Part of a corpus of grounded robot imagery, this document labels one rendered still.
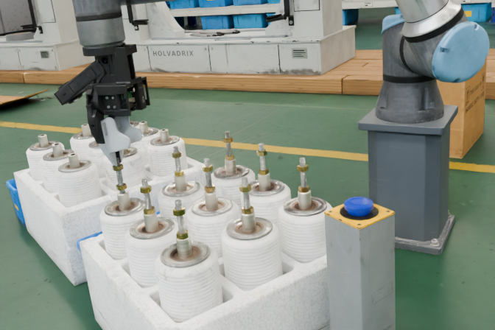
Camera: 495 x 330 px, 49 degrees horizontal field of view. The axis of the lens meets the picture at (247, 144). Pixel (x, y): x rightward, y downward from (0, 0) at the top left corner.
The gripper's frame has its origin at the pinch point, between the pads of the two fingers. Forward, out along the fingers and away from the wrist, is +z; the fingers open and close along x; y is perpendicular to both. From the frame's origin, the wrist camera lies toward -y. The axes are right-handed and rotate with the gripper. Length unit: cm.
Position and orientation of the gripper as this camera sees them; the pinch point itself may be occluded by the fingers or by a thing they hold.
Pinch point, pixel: (113, 156)
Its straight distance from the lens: 100.8
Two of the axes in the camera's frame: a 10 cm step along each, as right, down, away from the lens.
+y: 9.4, 0.2, -3.3
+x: 3.1, -3.2, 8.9
